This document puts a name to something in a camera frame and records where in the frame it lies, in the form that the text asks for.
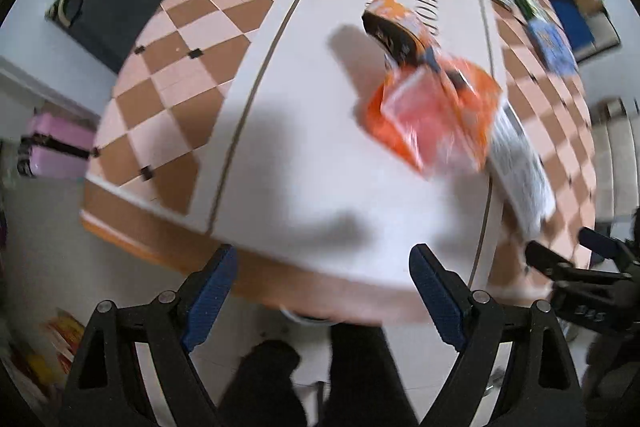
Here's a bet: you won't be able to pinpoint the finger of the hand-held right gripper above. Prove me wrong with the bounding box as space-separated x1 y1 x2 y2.
579 227 631 268
525 241 576 280

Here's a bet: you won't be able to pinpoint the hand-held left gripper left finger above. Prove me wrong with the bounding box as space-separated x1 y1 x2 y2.
60 244 238 427

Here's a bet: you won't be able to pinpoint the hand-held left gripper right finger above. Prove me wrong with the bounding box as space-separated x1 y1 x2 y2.
409 243 586 427

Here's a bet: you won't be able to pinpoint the white and grey packet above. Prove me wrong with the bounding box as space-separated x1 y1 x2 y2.
486 103 557 242

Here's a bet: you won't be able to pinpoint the white radiator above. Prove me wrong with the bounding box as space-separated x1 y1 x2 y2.
589 98 640 224

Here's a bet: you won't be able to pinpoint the person's black pants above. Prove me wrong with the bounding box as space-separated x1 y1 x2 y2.
215 321 418 427

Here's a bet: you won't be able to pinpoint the stack of colourful books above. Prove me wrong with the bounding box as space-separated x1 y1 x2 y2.
7 306 87 390

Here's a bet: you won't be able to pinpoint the white table runner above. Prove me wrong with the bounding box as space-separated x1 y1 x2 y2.
207 0 506 298

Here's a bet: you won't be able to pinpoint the blue packet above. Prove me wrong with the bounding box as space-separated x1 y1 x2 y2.
525 18 579 76

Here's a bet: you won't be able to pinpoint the pink suitcase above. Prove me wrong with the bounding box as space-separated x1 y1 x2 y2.
17 113 99 181

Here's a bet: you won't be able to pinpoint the blue board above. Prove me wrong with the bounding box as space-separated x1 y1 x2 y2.
524 0 597 54

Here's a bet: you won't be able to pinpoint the green and black packet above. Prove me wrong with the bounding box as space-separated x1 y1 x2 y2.
507 0 544 26

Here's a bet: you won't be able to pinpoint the black and orange snack packet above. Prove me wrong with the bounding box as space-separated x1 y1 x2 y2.
362 0 442 74

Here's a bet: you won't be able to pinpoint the checkered table mat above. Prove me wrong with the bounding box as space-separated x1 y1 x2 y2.
80 0 598 308

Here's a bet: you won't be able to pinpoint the dark floor mat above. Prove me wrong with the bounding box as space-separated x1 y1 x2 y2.
45 0 203 76

